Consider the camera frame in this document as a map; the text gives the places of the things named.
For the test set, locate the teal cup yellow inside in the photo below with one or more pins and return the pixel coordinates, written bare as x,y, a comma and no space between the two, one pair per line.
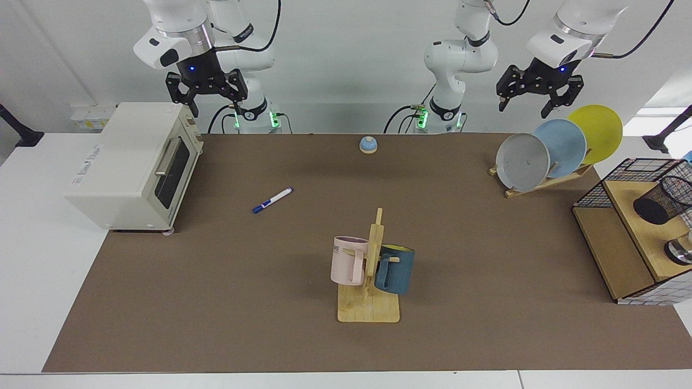
400,270

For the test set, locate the small blue round bell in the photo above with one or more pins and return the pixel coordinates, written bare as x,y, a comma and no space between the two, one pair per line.
368,144

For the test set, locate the pink cup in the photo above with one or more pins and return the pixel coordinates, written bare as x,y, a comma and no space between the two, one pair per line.
343,265

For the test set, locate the blue and white marker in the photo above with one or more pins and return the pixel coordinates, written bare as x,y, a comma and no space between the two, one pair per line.
273,200

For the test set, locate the grey plate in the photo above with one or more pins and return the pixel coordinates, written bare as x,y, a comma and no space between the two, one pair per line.
521,162

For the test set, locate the black mesh pen holder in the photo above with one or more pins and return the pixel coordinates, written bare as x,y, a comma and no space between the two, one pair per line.
657,208

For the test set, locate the round metal-rimmed lid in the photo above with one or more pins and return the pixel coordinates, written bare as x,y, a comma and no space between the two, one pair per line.
680,251

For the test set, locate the wooden cup stand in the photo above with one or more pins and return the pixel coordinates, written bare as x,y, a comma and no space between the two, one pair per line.
367,310

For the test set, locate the pale toaster oven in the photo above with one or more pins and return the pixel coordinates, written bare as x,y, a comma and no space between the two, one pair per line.
124,162

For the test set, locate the white wall socket box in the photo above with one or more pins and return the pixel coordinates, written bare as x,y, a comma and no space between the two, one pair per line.
89,116

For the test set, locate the yellow plate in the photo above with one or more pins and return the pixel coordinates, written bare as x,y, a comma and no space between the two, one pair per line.
600,129

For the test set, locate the light blue plate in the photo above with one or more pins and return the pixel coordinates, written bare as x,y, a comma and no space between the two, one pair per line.
565,143

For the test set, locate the black clamp stand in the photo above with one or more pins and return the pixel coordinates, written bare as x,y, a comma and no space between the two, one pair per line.
27,138
657,143

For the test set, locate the wooden plate rack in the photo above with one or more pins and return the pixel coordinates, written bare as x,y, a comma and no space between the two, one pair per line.
540,186

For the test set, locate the brown table cloth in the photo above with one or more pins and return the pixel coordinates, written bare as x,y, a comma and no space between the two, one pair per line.
270,302

